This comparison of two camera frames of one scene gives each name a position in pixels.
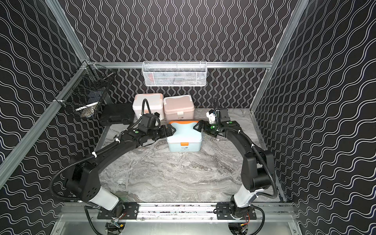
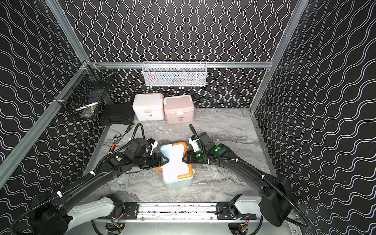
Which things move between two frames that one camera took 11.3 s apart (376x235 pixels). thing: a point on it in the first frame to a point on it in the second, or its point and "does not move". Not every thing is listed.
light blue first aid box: [186, 138] to [176, 174]
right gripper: [206, 124] to [189, 158]
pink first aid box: [178, 108] does not move
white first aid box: [155, 102] does not move
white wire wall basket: [193, 73] does not move
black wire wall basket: [83, 93] does not move
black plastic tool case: [116, 114] does not move
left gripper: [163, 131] to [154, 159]
